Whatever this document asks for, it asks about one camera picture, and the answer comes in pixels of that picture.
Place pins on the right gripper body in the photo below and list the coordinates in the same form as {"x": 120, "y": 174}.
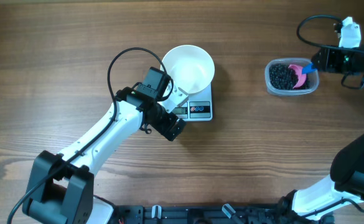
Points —
{"x": 340, "y": 61}

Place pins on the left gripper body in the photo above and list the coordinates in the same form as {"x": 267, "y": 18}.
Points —
{"x": 163, "y": 122}

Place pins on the pink scoop blue handle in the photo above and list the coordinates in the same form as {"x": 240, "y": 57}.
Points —
{"x": 301, "y": 73}

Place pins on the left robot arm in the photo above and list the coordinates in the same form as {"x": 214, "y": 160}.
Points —
{"x": 60, "y": 188}

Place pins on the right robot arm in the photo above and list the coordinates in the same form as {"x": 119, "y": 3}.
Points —
{"x": 345, "y": 183}

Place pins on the white digital kitchen scale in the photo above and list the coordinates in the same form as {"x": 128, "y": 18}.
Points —
{"x": 198, "y": 107}

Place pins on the white bowl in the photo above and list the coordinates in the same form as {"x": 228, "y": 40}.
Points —
{"x": 191, "y": 68}

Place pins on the black beans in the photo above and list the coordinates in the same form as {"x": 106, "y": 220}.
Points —
{"x": 284, "y": 78}

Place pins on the clear plastic container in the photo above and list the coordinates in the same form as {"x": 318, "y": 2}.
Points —
{"x": 312, "y": 77}

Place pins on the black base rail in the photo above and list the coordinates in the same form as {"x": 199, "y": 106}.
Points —
{"x": 262, "y": 214}

